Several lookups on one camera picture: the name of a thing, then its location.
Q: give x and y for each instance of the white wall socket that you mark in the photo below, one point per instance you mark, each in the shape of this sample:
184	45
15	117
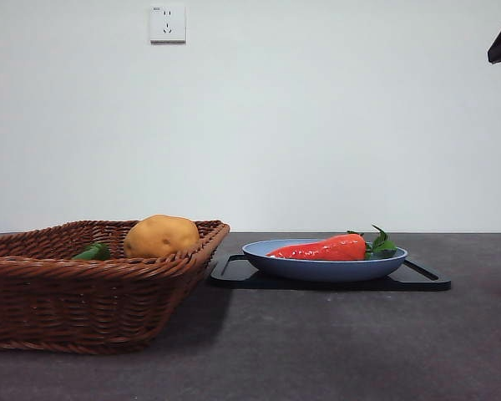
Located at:
168	23

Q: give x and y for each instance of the black flat tray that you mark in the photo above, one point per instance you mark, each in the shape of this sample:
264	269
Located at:
234	275

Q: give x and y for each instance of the orange carrot with green leaves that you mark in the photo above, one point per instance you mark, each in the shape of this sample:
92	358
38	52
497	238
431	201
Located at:
330	248

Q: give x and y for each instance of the green chili pepper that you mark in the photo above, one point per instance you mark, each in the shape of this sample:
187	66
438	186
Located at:
94	252

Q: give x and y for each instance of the brown wicker basket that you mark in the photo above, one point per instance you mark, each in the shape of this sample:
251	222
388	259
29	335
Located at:
87	301

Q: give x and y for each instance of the yellow-brown potato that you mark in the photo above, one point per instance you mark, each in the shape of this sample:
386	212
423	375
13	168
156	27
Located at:
163	236

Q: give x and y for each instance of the blue round plate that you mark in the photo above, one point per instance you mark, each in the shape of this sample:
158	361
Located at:
317	269

